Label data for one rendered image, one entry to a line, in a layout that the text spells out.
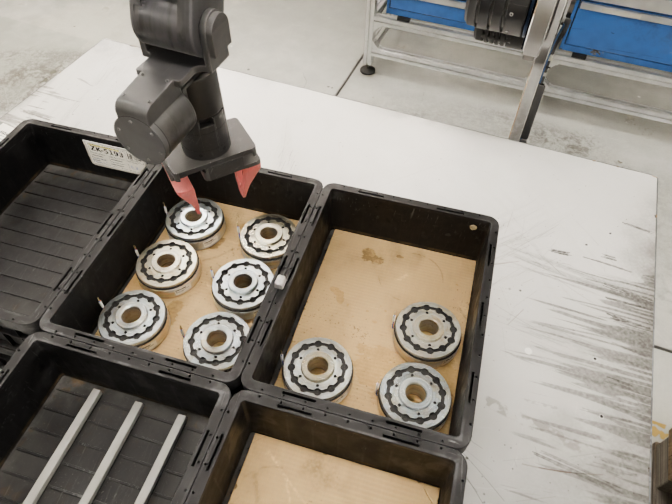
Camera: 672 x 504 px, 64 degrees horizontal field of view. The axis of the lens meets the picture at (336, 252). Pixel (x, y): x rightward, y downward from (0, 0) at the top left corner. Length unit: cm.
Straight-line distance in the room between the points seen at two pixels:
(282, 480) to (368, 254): 41
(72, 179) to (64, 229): 14
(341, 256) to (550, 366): 43
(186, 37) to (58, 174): 72
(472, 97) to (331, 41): 86
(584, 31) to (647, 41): 25
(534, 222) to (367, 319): 53
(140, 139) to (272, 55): 256
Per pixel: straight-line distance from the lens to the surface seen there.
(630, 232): 135
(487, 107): 283
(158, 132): 55
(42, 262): 107
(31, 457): 89
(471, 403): 73
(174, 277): 93
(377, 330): 88
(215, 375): 74
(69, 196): 117
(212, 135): 63
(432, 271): 96
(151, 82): 56
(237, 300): 88
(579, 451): 102
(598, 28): 268
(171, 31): 56
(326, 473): 78
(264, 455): 80
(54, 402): 91
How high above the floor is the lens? 158
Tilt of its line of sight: 51 degrees down
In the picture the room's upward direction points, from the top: 2 degrees clockwise
